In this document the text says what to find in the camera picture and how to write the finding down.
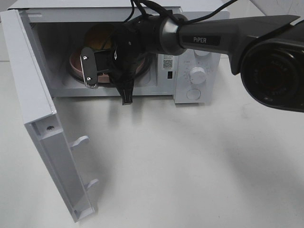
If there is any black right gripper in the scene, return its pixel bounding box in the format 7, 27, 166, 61
80, 16, 147, 105

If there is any burger with lettuce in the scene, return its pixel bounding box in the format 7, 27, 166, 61
84, 23, 114, 50

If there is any white microwave door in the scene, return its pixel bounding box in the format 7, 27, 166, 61
0, 9, 98, 222

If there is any round door release button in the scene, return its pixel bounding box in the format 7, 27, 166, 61
187, 89, 201, 100

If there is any white microwave knob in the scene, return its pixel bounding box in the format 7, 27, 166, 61
194, 50, 210, 57
189, 66, 207, 85

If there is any pink round plate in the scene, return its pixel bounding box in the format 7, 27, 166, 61
69, 49, 110, 84

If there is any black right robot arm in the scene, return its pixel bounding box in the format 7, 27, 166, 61
80, 14, 304, 112

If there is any white warning label sticker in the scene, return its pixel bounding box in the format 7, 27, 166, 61
162, 55, 174, 70

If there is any white microwave oven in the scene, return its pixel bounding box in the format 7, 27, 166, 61
1, 0, 220, 109

